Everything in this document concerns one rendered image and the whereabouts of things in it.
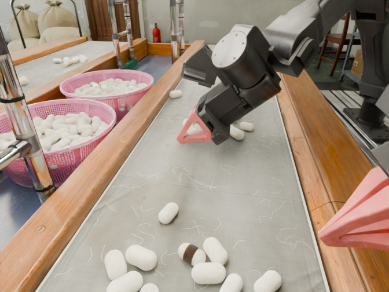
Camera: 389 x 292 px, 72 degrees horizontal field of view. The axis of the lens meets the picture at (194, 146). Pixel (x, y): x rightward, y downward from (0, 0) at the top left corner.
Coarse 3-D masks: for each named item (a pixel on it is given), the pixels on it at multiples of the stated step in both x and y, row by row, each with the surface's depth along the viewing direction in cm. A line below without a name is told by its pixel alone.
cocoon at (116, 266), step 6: (108, 252) 30; (114, 252) 29; (120, 252) 30; (108, 258) 29; (114, 258) 29; (120, 258) 29; (108, 264) 28; (114, 264) 28; (120, 264) 28; (108, 270) 28; (114, 270) 28; (120, 270) 28; (126, 270) 29; (108, 276) 28; (114, 276) 28; (120, 276) 28
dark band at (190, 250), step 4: (192, 244) 31; (188, 248) 30; (192, 248) 30; (196, 248) 30; (184, 252) 30; (188, 252) 30; (192, 252) 30; (184, 256) 30; (188, 256) 30; (192, 256) 29; (184, 260) 30; (188, 260) 30
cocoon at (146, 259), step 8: (128, 248) 30; (136, 248) 30; (144, 248) 30; (128, 256) 29; (136, 256) 29; (144, 256) 29; (152, 256) 29; (136, 264) 29; (144, 264) 29; (152, 264) 29
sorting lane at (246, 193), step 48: (192, 96) 77; (144, 144) 54; (192, 144) 54; (240, 144) 54; (288, 144) 53; (144, 192) 41; (192, 192) 41; (240, 192) 41; (288, 192) 41; (96, 240) 33; (144, 240) 33; (192, 240) 33; (240, 240) 33; (288, 240) 33; (48, 288) 28; (96, 288) 28; (192, 288) 28; (288, 288) 28
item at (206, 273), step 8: (200, 264) 28; (208, 264) 28; (216, 264) 28; (192, 272) 28; (200, 272) 27; (208, 272) 27; (216, 272) 28; (224, 272) 28; (200, 280) 27; (208, 280) 27; (216, 280) 27
